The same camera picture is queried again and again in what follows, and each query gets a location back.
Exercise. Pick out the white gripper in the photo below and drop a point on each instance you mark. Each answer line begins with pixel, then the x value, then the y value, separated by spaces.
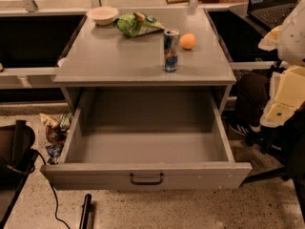
pixel 293 38

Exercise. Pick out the red bull can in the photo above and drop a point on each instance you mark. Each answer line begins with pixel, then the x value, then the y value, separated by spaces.
pixel 171 43

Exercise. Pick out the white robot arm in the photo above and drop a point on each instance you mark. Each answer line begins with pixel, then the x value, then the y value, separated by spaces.
pixel 291 45

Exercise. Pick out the open grey top drawer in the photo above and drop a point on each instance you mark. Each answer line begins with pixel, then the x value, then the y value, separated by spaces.
pixel 117 133

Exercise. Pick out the black sneaker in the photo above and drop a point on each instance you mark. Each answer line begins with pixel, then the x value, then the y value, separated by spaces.
pixel 243 128

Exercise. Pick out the black laptop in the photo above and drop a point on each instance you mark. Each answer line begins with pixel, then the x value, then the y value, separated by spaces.
pixel 270 13

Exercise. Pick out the orange fruit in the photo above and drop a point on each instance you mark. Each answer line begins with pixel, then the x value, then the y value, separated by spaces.
pixel 187 41

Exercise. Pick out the wooden stick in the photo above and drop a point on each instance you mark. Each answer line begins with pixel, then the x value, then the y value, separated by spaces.
pixel 176 1

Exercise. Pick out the green chip bag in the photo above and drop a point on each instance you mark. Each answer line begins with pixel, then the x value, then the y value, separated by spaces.
pixel 134 24

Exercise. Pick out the grey cabinet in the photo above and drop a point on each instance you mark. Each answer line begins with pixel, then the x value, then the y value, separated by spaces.
pixel 104 56

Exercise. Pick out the beige bowl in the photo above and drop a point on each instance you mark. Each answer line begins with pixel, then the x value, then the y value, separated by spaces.
pixel 102 16

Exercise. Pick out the black pole bottom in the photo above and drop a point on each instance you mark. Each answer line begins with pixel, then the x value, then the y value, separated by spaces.
pixel 86 216

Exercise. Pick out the pile of snack packets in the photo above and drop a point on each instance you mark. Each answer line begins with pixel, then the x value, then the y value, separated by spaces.
pixel 56 134

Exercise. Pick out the black chair left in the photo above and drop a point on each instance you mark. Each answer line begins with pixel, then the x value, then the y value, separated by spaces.
pixel 16 163

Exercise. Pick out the black drawer handle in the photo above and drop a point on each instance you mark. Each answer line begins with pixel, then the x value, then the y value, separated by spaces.
pixel 146 180

